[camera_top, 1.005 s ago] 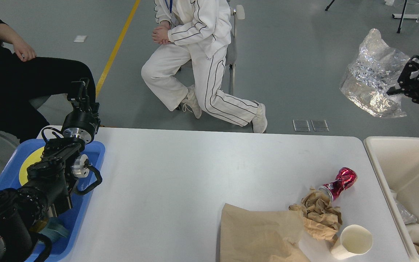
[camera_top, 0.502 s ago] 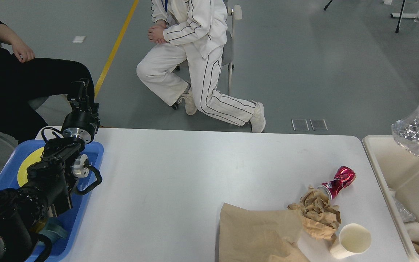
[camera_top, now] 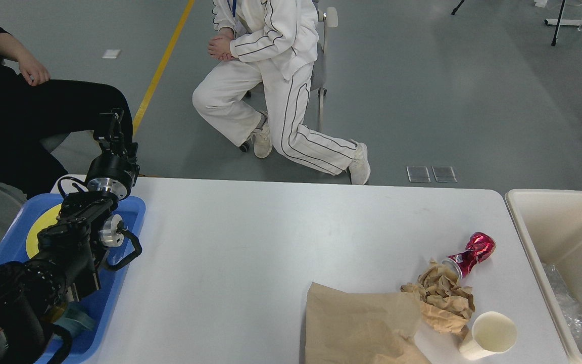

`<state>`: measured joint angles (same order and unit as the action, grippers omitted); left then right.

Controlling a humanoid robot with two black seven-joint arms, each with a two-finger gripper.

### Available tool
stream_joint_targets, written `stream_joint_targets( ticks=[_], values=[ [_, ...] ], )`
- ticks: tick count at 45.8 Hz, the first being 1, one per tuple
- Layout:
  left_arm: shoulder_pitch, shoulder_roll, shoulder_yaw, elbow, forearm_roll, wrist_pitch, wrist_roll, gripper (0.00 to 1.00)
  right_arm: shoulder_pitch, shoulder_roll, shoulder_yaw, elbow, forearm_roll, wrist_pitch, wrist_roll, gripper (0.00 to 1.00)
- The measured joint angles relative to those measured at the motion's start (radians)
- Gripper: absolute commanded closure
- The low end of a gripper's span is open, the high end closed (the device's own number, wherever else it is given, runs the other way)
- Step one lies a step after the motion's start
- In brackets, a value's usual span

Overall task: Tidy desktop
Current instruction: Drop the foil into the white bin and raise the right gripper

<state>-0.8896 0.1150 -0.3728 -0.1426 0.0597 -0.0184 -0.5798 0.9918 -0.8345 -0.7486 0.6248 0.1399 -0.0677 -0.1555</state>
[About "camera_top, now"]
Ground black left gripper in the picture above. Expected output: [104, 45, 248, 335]
[85, 109, 139, 200]

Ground yellow plastic plate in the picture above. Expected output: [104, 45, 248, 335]
[25, 204, 62, 258]

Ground dark teal mug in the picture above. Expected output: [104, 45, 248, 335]
[55, 302, 97, 338]

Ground brown paper bag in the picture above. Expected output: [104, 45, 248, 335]
[305, 283, 429, 363]

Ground brown paper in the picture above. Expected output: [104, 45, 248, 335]
[400, 260, 476, 337]

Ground red round object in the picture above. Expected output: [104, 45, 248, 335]
[441, 231, 497, 279]

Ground white cup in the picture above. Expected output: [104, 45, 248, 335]
[459, 311, 518, 361]

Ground clear plastic wrapper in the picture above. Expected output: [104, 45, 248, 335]
[543, 263, 582, 353]

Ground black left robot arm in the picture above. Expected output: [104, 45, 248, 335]
[0, 108, 142, 363]

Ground white paper scrap on floor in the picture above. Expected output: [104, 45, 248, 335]
[101, 49, 121, 60]

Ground blue plastic tray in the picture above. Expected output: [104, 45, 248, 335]
[0, 193, 146, 363]

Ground person in black trousers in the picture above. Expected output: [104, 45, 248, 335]
[0, 27, 133, 198]

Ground person in white tracksuit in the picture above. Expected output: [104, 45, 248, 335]
[192, 1, 370, 185]

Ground clear floor plate left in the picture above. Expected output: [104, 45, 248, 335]
[406, 165, 430, 184]

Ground clear floor plate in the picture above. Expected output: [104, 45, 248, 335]
[406, 165, 430, 184]
[432, 166, 458, 184]

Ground clear floor plate right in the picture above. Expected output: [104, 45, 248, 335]
[432, 166, 458, 184]

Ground beige plastic bin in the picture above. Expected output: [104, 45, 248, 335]
[505, 189, 582, 363]

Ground white stand base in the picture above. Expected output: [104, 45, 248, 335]
[543, 1, 582, 47]

